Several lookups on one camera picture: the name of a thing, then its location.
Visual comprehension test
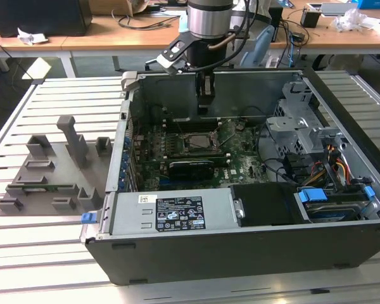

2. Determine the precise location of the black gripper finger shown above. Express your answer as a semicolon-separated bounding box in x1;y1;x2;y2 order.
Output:
196;80;217;116

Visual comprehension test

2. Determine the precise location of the silver metal latch handle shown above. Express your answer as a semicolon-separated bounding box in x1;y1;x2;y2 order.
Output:
233;198;247;220

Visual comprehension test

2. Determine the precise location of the silver power supply unit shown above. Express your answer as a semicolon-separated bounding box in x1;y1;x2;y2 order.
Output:
109;188;239;237

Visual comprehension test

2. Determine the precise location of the blue expansion slot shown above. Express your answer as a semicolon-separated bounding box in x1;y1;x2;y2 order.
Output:
159;179;194;189

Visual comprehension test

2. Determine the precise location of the grey parts rack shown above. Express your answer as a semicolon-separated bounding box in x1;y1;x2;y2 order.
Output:
0;115;115;218

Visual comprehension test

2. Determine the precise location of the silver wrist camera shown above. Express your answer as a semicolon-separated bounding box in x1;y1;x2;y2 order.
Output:
156;31;198;76

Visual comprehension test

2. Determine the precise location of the black computer tower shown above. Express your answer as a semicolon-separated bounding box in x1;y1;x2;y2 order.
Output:
0;0;93;38

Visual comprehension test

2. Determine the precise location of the CPU socket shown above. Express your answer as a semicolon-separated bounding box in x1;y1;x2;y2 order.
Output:
182;131;218;155

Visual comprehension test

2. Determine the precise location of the blue disk carrier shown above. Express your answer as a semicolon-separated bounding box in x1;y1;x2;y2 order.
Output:
297;187;329;204

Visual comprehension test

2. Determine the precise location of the grey case handle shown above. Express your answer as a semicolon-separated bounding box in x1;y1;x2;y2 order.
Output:
120;70;141;96

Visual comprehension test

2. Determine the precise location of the metal socket cover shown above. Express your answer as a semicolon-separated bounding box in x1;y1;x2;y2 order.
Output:
210;120;238;145

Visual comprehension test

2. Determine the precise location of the silver flat device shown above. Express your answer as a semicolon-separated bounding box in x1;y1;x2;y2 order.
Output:
320;2;359;17

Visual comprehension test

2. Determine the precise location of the green motherboard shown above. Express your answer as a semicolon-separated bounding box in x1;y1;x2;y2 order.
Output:
129;118;275;193

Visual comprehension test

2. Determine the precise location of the crumpled clear plastic bag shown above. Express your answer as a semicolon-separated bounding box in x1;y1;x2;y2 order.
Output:
331;8;376;33

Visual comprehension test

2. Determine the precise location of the black RAM slot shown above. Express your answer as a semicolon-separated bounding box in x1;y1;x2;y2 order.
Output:
165;151;232;160
208;157;232;168
163;125;223;133
163;120;223;128

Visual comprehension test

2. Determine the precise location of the black graphics card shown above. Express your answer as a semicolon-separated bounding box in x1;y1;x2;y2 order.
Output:
167;158;217;184

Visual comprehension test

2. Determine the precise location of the crumpled white paper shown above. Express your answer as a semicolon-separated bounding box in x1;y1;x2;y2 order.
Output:
16;26;50;46

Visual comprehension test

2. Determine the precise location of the CPU with silver top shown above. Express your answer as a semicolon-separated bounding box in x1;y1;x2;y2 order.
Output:
189;134;215;150

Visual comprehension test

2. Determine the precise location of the brown cardboard box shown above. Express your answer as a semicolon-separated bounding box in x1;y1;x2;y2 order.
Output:
88;0;150;16

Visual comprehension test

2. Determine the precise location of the small black box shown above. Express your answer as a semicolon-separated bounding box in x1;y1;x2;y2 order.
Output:
300;8;322;29

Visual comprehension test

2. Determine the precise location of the hard disk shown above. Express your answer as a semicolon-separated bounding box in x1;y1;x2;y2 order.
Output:
305;202;367;223

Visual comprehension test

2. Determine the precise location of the black plastic shroud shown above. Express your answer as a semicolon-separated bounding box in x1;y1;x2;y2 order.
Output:
230;182;308;229

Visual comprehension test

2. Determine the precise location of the wooden desk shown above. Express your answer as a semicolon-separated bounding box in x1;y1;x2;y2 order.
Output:
0;0;380;79

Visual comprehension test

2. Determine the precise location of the grey metal drive cage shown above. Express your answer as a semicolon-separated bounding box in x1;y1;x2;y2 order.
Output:
265;80;348;159

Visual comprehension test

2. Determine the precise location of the open black PC case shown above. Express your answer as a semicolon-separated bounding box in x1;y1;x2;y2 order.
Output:
79;68;380;286

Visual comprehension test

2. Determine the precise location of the orange yellow wire bundle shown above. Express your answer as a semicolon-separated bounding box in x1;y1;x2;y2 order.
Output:
303;144;352;187

